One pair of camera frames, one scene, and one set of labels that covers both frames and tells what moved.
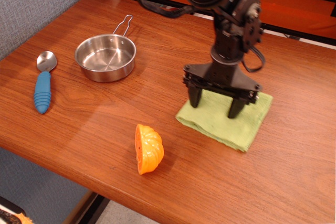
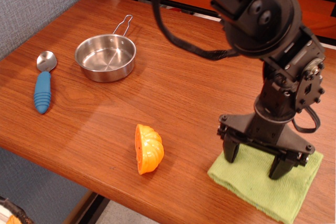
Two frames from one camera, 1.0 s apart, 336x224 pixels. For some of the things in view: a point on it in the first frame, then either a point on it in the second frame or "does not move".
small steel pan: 107,57 does not move
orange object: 24,220 → 13,220
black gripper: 222,76 → 266,130
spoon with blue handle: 46,60 does not move
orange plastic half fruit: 149,149 does not move
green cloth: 245,132 → 248,180
